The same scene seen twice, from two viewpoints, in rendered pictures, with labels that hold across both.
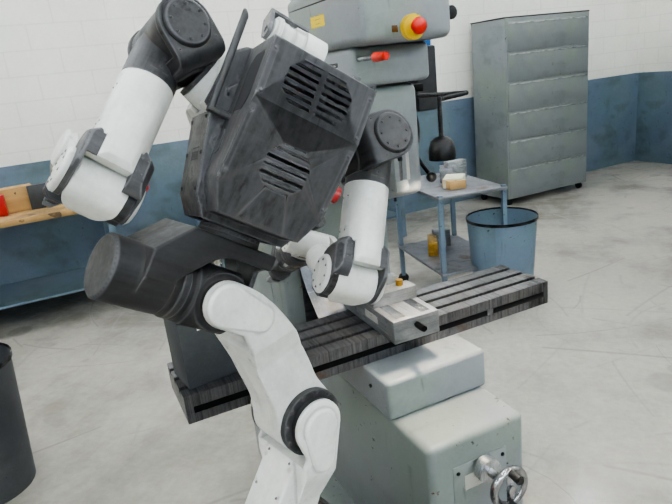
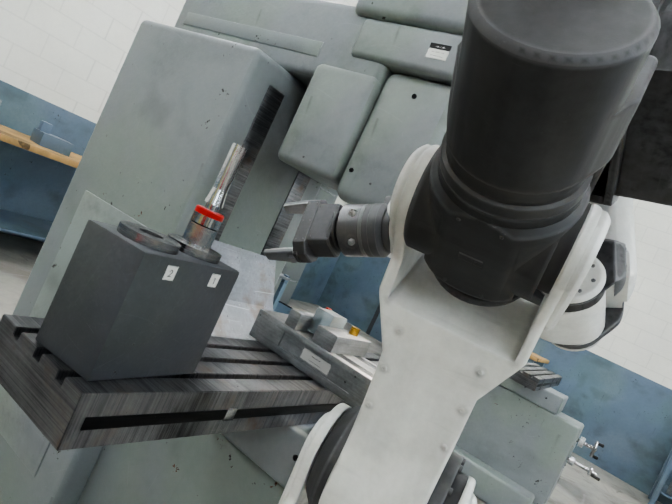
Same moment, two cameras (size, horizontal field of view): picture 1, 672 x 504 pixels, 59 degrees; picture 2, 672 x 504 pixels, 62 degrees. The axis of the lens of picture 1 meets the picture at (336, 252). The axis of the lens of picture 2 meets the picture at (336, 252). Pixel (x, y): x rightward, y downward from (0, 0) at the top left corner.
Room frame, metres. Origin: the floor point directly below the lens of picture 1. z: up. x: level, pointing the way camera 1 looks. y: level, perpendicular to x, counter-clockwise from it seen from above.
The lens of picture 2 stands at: (0.66, 0.62, 1.24)
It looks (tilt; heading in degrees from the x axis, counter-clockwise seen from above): 2 degrees down; 327
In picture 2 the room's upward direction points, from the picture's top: 25 degrees clockwise
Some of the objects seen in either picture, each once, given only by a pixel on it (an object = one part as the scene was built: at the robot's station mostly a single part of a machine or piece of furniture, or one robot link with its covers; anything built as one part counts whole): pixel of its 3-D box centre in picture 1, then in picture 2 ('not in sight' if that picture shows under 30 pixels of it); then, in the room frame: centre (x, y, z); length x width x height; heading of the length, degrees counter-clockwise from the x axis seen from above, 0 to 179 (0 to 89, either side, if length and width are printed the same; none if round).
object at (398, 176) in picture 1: (396, 152); not in sight; (1.63, -0.20, 1.45); 0.04 x 0.04 x 0.21; 24
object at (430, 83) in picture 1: (412, 79); not in sight; (2.14, -0.33, 1.62); 0.20 x 0.09 x 0.21; 24
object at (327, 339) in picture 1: (373, 330); (291, 380); (1.70, -0.09, 0.89); 1.24 x 0.23 x 0.08; 114
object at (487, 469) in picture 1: (499, 479); not in sight; (1.27, -0.36, 0.63); 0.16 x 0.12 x 0.12; 24
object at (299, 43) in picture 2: not in sight; (293, 47); (2.18, 0.05, 1.66); 0.80 x 0.23 x 0.20; 24
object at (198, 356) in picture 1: (213, 335); (147, 299); (1.48, 0.36, 1.03); 0.22 x 0.12 x 0.20; 122
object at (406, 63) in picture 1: (362, 67); (433, 72); (1.77, -0.14, 1.68); 0.34 x 0.24 x 0.10; 24
